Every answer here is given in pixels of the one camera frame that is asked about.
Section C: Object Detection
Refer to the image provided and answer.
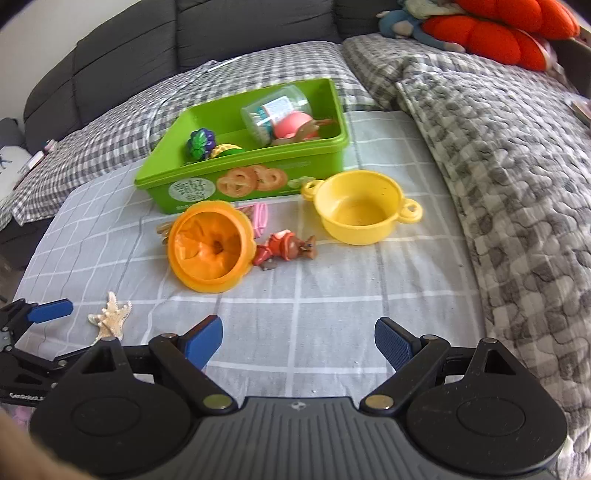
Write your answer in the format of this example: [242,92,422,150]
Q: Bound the beige dried starfish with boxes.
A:
[87,291,132,343]

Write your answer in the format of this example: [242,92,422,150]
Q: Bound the orange toy pumpkin half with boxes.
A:
[166,201,256,293]

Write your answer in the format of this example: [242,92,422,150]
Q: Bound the tan antler-shaped toy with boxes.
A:
[156,221,174,245]

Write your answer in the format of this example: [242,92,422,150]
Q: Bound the brown red squirrel figurine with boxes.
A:
[252,229,318,270]

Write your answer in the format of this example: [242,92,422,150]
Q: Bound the yellow toy pot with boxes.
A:
[301,170,424,246]

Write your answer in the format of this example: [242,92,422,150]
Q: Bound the pink toy block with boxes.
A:
[238,202,269,239]

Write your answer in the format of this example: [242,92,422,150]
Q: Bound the clear cotton swab jar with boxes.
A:
[240,84,311,147]

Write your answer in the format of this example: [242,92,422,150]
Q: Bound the left hand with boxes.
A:
[0,410,92,480]

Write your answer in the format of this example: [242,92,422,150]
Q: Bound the light grey grid sheet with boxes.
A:
[17,111,485,399]

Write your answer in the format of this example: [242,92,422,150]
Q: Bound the pink item on sofa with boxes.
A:
[20,139,58,176]

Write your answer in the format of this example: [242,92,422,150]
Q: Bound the white cushion beside sofa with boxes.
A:
[0,118,31,200]

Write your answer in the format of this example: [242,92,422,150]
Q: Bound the toy corn cob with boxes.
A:
[209,143,243,159]

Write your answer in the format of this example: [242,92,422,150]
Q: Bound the purple toy grapes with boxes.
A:
[186,128,216,162]

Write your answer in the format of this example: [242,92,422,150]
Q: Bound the green plastic cookie box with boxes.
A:
[134,78,349,214]

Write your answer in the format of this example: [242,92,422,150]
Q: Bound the dark grey sofa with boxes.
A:
[0,0,591,273]

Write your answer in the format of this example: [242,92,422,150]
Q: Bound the grey checkered quilted cover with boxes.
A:
[15,35,590,479]

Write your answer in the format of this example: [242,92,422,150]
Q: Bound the brown toy in box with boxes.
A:
[271,119,334,146]

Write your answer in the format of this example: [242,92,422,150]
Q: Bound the pink toy pig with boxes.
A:
[273,111,312,139]

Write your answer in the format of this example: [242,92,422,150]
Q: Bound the blue plush monkey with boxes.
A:
[376,0,466,53]

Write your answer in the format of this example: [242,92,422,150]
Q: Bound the red flower-shaped cushion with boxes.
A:
[422,0,580,71]

